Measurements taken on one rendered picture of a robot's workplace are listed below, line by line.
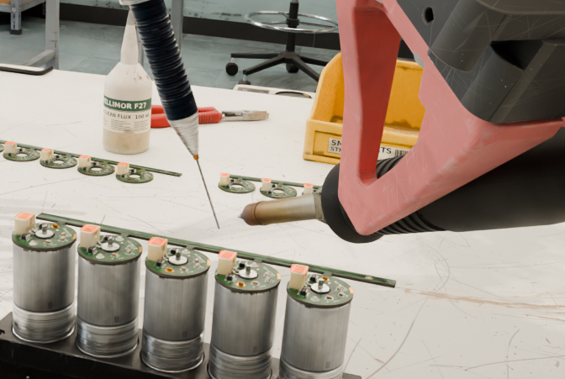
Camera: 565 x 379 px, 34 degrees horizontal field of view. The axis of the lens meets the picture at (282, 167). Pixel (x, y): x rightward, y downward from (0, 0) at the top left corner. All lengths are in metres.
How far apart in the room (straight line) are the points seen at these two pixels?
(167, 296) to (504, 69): 0.21
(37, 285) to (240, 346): 0.08
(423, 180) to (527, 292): 0.32
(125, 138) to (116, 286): 0.31
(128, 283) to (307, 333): 0.07
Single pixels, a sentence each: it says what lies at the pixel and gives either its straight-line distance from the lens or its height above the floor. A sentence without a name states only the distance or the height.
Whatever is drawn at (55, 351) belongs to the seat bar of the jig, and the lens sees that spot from 0.38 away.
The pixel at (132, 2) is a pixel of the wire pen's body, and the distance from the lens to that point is 0.29.
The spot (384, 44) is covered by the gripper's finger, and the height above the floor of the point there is 0.92.
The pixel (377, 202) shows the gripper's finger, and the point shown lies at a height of 0.88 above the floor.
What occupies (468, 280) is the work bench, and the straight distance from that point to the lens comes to 0.52.
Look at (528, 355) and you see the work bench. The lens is 0.46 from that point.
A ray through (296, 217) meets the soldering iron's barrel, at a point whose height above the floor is 0.86.
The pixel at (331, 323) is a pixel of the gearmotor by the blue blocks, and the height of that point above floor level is 0.80.
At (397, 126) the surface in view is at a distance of 0.78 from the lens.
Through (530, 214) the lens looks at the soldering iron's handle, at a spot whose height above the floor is 0.90.
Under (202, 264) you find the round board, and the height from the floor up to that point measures 0.81.
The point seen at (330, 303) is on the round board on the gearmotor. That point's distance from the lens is 0.33.
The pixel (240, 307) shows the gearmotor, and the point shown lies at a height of 0.80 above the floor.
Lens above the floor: 0.96
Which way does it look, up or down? 19 degrees down
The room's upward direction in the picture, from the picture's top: 6 degrees clockwise
